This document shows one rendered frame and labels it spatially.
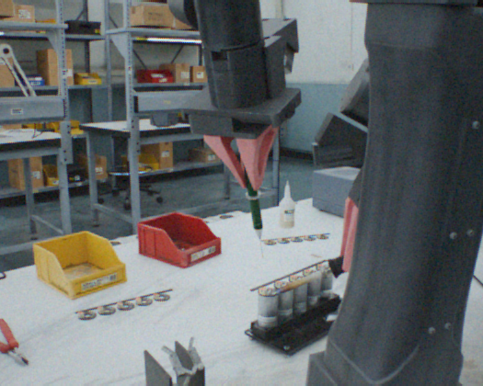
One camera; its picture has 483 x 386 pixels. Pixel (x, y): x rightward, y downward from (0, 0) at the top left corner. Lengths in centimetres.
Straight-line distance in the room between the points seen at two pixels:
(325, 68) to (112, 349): 600
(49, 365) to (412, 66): 52
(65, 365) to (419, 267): 46
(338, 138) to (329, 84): 587
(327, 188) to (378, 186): 94
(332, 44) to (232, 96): 598
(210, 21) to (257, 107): 9
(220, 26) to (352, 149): 21
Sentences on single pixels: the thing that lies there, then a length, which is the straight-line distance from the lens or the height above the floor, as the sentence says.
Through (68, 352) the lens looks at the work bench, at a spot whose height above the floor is 75.
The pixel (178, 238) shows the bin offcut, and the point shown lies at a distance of 100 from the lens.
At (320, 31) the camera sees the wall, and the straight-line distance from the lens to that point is 656.
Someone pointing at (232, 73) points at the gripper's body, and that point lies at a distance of 45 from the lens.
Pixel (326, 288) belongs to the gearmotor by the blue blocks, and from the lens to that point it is 70.
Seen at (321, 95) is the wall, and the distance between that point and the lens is 650.
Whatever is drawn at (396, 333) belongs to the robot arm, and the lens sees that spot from 25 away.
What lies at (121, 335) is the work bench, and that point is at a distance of 67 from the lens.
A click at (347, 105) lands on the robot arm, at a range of 55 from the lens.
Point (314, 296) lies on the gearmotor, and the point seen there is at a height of 78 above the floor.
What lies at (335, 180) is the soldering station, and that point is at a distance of 116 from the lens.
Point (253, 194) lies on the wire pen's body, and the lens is 53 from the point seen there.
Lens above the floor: 106
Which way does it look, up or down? 13 degrees down
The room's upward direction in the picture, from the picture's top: straight up
